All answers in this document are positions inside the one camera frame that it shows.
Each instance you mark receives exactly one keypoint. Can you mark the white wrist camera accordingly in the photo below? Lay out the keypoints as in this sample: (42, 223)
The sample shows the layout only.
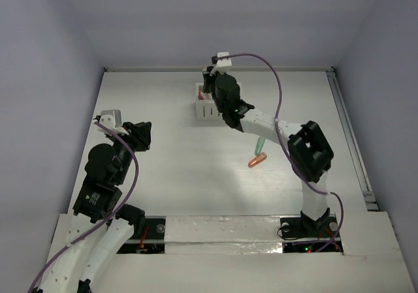
(111, 120)
(221, 63)

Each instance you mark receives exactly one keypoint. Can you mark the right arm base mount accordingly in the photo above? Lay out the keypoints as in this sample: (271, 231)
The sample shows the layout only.
(297, 238)

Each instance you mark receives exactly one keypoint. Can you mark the aluminium rail right side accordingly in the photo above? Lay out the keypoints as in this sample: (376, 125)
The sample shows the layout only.
(358, 163)

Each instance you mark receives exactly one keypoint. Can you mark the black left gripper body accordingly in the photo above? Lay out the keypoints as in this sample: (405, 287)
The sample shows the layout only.
(139, 133)

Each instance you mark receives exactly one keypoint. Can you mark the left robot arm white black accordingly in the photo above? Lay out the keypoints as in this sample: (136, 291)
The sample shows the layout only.
(101, 220)

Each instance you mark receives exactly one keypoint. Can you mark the green correction tape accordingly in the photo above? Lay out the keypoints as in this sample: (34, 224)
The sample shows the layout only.
(259, 146)

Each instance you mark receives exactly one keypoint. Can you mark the white two-compartment slotted organizer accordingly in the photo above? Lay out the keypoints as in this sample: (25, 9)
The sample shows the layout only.
(206, 109)

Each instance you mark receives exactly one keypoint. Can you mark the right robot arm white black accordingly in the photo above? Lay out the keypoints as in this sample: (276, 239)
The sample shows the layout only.
(304, 145)

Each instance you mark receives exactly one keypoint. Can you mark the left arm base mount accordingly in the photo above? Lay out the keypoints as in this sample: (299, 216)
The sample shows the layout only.
(152, 240)

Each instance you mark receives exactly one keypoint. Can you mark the white marker pink caps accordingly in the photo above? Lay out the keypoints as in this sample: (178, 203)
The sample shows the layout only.
(201, 96)

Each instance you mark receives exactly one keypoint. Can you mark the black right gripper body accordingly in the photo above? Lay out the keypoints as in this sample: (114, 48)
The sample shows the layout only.
(210, 87)

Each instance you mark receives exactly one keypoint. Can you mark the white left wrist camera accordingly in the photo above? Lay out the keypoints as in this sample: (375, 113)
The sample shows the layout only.
(111, 120)

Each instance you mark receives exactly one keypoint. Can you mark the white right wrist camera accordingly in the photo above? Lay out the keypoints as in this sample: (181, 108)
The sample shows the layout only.
(221, 63)

